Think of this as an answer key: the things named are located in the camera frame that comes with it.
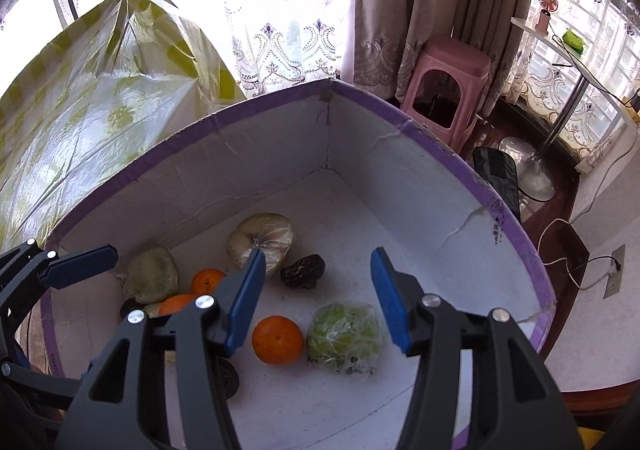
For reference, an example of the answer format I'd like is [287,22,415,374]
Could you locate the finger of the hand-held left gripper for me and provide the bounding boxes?
[0,361,83,411]
[0,239,120,313]

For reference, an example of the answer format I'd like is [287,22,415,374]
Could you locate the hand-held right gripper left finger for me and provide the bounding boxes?
[54,249,267,450]

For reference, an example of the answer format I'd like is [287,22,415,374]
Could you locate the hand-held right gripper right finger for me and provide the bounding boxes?
[370,247,583,450]

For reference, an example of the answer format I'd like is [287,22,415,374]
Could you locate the green grapes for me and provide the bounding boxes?
[306,301,383,376]

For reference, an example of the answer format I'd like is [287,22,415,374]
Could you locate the pale pomelo piece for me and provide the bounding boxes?
[226,213,297,278]

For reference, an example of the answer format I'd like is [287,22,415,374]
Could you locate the plastic-wrapped green cabbage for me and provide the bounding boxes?
[122,245,180,305]

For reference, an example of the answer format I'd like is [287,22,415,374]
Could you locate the white purple-rimmed cardboard box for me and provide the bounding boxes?
[40,77,557,450]

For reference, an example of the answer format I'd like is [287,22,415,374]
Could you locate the orange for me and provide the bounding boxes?
[191,268,228,296]
[251,315,306,366]
[157,293,198,317]

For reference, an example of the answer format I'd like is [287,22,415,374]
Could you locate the dark wrinkled avocado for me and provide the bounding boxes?
[280,254,327,290]

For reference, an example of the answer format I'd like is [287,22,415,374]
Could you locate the yellow checked plastic bag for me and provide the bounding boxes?
[0,0,248,253]

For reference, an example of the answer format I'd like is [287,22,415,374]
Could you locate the black bag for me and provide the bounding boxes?
[472,146,521,223]

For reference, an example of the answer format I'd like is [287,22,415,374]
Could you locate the white side table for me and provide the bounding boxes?
[498,16,640,203]

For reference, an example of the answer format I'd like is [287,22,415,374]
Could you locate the white socket plate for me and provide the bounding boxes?
[602,244,627,300]

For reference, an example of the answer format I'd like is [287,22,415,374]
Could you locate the yellow object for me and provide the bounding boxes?
[575,425,608,450]

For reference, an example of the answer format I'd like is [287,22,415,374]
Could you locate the pink plastic stool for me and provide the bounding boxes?
[400,35,492,151]

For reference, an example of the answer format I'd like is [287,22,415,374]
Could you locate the white lace curtain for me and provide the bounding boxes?
[40,0,353,98]
[515,0,640,166]

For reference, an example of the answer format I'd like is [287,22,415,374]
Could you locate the green packet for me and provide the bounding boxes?
[562,29,587,55]

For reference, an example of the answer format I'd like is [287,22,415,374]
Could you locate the pink mini fan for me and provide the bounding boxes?
[536,0,558,35]

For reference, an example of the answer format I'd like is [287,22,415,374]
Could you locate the white cable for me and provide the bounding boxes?
[537,130,631,291]

